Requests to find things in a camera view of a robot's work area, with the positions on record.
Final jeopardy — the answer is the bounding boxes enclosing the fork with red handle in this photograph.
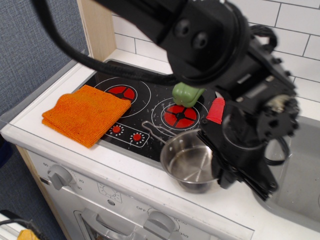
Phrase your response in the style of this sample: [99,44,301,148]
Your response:
[206,91,226,125]

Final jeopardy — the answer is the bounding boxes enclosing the grey sink basin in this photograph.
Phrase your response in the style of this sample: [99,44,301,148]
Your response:
[256,116,320,232]

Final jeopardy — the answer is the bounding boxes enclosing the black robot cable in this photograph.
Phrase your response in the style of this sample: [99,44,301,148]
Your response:
[31,0,181,87]

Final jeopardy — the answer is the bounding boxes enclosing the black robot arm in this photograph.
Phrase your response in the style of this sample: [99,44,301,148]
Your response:
[100,0,299,200]

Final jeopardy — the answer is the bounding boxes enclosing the wooden side post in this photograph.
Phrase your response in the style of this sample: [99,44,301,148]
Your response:
[77,0,117,62]

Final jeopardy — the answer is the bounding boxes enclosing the folded orange cloth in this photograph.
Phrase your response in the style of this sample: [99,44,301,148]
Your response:
[42,85,131,148]

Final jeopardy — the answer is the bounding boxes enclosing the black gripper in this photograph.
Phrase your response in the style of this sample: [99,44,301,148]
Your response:
[197,107,278,201]

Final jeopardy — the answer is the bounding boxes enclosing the stainless steel pot with handle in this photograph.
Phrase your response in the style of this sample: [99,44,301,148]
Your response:
[141,120,220,194]

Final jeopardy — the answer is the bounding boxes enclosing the grey timer knob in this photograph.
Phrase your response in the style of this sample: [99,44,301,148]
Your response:
[47,164,73,190]

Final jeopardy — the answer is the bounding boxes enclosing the green toy bell pepper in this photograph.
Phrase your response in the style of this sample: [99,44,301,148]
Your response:
[172,82,206,108]

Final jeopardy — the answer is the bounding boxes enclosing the yellow object at bottom left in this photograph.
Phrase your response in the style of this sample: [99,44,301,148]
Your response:
[17,229,39,240]

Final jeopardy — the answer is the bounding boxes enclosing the silver oven door handle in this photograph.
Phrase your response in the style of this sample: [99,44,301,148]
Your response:
[80,208,140,240]

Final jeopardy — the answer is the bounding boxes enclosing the grey oven knob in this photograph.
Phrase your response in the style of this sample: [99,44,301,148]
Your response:
[143,211,176,239]

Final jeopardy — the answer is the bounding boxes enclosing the black toy stove top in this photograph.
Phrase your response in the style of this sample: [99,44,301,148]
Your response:
[72,66,217,169]

